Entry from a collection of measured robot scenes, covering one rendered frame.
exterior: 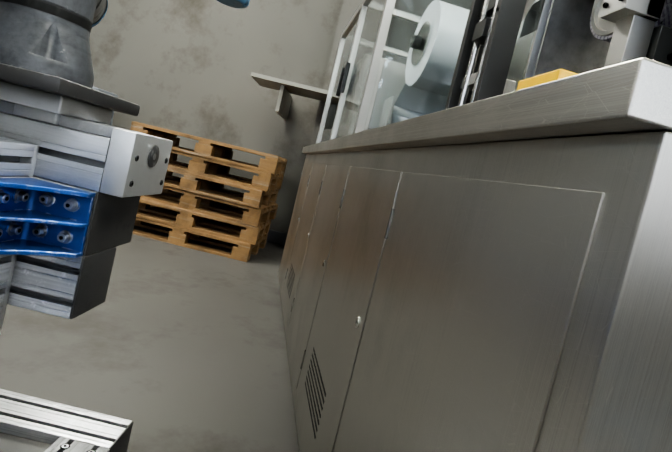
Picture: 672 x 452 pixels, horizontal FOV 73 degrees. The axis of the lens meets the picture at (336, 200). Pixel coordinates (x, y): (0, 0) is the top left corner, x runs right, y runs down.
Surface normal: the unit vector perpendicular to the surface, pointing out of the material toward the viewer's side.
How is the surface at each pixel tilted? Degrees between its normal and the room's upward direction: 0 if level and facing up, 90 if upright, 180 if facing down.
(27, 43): 72
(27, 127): 90
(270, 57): 90
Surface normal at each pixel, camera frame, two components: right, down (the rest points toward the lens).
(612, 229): -0.96, -0.22
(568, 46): 0.15, 0.09
